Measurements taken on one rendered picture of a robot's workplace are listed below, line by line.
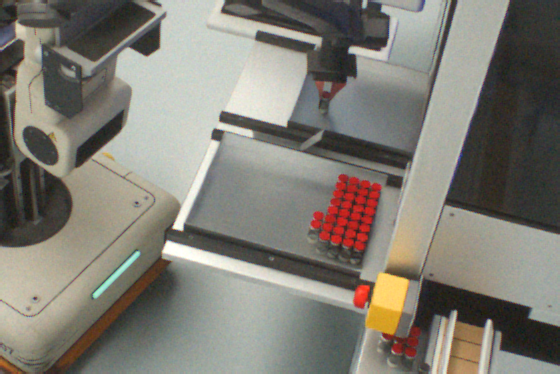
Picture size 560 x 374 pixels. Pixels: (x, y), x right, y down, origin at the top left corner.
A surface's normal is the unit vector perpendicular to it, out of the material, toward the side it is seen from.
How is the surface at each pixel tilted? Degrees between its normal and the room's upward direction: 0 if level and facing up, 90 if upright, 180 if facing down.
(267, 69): 0
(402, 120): 0
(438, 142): 90
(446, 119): 90
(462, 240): 90
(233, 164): 0
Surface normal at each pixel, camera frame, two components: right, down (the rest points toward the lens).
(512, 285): -0.25, 0.69
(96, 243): 0.11, -0.68
